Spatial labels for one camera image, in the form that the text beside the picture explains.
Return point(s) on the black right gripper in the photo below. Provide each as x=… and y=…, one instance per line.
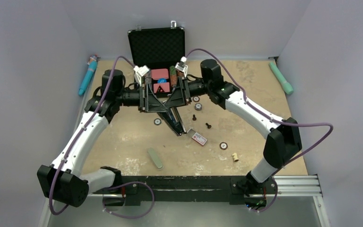
x=181, y=95

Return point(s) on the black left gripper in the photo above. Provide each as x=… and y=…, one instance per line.
x=144, y=106

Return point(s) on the black stapler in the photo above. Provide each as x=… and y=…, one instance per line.
x=173, y=120

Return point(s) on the red white staple box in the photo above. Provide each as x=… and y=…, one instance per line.
x=197, y=137

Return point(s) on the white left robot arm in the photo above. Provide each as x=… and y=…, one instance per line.
x=62, y=180

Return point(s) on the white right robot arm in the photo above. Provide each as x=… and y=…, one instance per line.
x=283, y=140

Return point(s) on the poker chip near stapler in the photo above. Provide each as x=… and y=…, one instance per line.
x=157, y=121

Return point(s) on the upper loose poker chip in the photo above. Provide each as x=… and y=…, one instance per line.
x=196, y=99

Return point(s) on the grey loose poker chip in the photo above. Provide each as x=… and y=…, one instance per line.
x=198, y=106

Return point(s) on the black poker chip case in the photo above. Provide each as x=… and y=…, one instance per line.
x=157, y=48

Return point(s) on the brown poker chip right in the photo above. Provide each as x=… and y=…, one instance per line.
x=223, y=146

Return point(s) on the blue marker pen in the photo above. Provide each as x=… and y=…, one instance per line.
x=91, y=68

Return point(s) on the white chess rook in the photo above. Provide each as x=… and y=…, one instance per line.
x=235, y=157

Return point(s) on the green marker pen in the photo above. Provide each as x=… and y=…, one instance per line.
x=286, y=86

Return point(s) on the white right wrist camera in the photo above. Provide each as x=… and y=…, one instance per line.
x=182, y=66

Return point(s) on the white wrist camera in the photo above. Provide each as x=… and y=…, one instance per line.
x=139, y=73
x=182, y=66

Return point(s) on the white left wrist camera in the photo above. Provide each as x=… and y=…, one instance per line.
x=139, y=73

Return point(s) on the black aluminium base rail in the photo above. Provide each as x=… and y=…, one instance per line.
x=235, y=190

